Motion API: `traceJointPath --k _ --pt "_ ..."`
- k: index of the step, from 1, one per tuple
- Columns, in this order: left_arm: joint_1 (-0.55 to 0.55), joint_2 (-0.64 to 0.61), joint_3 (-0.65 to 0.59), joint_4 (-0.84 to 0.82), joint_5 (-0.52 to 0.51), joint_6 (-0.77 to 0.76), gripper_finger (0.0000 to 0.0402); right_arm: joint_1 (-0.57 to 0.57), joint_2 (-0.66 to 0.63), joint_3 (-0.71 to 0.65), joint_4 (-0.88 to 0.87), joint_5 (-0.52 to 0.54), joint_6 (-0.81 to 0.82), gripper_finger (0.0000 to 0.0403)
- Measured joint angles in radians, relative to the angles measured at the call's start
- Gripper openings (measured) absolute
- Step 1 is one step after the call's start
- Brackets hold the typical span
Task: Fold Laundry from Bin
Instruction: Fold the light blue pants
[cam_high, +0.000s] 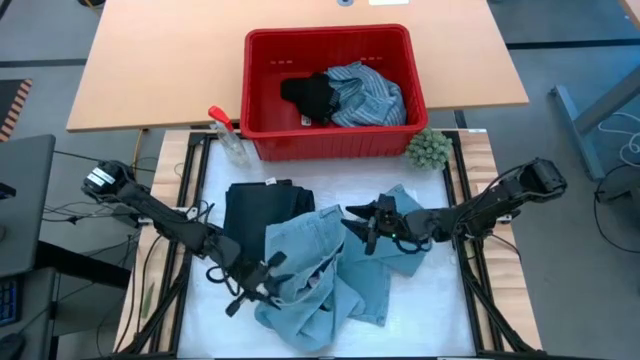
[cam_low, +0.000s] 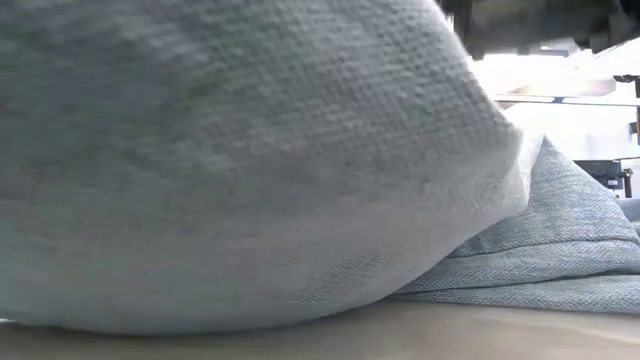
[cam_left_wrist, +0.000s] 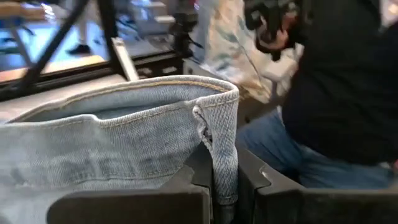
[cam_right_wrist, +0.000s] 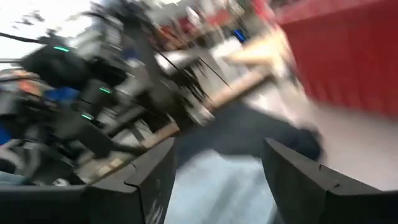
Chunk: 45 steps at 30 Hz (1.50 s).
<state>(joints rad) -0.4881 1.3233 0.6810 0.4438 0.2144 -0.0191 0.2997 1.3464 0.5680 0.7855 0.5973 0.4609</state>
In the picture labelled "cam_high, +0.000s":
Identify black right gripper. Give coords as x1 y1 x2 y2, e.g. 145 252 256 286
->
340 193 437 257

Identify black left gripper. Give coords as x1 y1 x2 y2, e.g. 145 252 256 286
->
214 233 297 319

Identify light blue jeans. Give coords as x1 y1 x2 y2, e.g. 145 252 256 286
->
253 183 431 353

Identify dark navy jeans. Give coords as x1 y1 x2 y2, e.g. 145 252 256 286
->
223 177 316 262

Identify red plastic laundry bin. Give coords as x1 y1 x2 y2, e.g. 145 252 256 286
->
239 23 430 162

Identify green artificial plant in pot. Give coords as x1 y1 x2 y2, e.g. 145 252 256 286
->
404 128 454 171

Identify blue striped shirt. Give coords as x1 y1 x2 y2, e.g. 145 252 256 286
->
324 60 408 128

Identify green strip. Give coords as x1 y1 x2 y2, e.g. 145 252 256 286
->
141 282 156 321

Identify black garment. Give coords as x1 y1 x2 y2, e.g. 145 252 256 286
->
279 72 342 127

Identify clear spray bottle red trigger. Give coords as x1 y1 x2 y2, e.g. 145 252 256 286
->
208 105 253 170

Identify light wooden desk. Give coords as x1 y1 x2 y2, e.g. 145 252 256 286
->
65 0 530 134

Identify grey metal table leg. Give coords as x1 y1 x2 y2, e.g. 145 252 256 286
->
549 64 640 180

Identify black round floor object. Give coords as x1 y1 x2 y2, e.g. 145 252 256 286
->
594 164 640 251

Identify grey side desk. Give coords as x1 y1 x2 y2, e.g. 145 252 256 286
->
0 133 56 279

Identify black keyboard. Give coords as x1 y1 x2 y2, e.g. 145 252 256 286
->
0 277 21 327

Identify black computer mouse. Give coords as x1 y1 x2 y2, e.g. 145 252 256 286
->
0 332 26 360

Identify black orange hazard-striped mat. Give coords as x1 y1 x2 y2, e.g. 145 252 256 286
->
0 78 34 144

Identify black aluminium table frame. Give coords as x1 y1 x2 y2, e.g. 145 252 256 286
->
112 130 544 360

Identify yellow cable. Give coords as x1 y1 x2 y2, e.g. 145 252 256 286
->
131 128 147 169

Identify white cable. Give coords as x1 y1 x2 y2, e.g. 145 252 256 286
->
597 112 640 169

